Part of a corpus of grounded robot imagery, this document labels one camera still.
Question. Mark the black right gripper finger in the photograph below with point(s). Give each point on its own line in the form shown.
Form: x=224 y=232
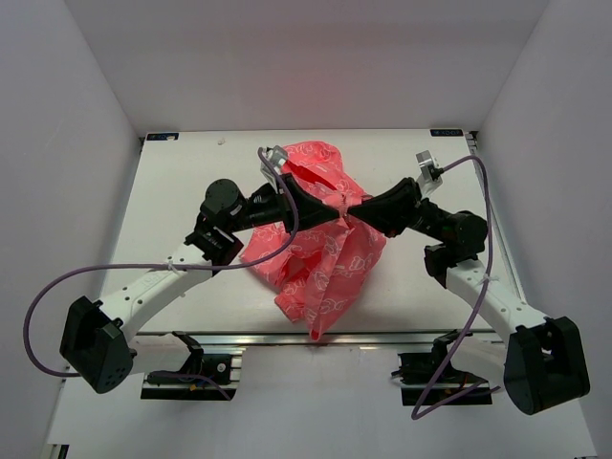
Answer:
x=381 y=203
x=376 y=220

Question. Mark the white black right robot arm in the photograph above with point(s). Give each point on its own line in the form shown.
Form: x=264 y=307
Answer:
x=540 y=362

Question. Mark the pink printed hooded jacket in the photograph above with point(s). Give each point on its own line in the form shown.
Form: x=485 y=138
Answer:
x=320 y=275

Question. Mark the blue label right corner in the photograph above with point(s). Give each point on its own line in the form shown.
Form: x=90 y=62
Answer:
x=442 y=133

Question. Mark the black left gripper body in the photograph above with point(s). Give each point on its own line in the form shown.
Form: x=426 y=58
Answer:
x=275 y=207

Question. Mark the blue label corner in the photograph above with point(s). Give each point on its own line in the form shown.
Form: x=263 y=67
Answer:
x=442 y=133
x=162 y=137

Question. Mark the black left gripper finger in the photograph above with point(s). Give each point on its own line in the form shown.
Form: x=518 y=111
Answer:
x=310 y=218
x=301 y=198

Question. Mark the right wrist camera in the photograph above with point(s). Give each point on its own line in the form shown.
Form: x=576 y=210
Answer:
x=430 y=177

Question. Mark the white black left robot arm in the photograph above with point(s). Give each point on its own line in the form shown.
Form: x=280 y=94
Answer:
x=100 y=337

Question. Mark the blue label left corner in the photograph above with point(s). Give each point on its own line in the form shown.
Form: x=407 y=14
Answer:
x=162 y=137

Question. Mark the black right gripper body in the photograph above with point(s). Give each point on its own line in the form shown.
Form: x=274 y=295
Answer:
x=414 y=213

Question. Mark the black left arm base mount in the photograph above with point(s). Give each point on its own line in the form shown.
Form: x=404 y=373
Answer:
x=180 y=368

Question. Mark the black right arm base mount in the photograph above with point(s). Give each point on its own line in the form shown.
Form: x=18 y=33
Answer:
x=419 y=356

